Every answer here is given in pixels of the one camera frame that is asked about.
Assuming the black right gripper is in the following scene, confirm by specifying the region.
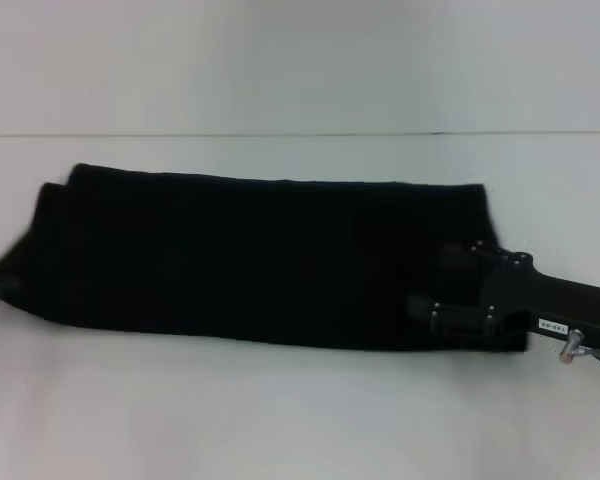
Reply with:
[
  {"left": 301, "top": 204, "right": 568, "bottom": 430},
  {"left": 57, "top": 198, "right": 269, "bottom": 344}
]
[{"left": 404, "top": 240, "right": 600, "bottom": 351}]

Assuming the black shirt with FREE print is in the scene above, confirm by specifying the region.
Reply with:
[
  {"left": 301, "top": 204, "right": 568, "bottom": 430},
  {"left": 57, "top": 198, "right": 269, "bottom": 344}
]
[{"left": 0, "top": 162, "right": 532, "bottom": 354}]

